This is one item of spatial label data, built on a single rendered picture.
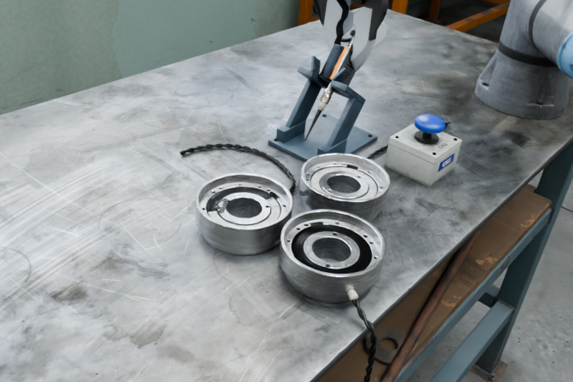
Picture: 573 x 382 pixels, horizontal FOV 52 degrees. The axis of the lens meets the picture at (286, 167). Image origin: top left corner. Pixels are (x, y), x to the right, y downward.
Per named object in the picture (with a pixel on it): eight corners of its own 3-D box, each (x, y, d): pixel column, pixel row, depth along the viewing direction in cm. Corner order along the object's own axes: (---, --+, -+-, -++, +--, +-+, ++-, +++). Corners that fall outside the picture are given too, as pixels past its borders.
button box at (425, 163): (429, 188, 76) (437, 155, 74) (384, 165, 80) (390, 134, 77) (459, 165, 82) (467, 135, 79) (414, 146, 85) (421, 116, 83)
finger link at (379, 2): (385, 40, 76) (390, -32, 71) (379, 43, 75) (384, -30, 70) (355, 34, 78) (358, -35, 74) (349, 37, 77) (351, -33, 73)
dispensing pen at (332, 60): (290, 131, 79) (344, 18, 79) (304, 139, 83) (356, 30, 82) (303, 137, 78) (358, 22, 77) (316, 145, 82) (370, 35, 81)
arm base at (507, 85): (496, 74, 112) (511, 23, 106) (577, 101, 103) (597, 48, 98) (459, 96, 102) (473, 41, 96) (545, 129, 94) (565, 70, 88)
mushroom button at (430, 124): (428, 162, 77) (436, 129, 74) (402, 150, 79) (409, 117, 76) (443, 152, 79) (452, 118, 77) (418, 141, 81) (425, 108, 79)
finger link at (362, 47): (391, 66, 82) (396, -2, 77) (367, 77, 78) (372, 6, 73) (373, 61, 83) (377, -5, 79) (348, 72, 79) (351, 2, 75)
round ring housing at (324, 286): (265, 245, 64) (267, 216, 62) (354, 233, 67) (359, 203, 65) (297, 316, 55) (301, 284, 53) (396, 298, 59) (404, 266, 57)
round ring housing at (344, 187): (374, 240, 66) (380, 211, 64) (286, 216, 69) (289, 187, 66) (390, 192, 75) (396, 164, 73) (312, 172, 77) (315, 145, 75)
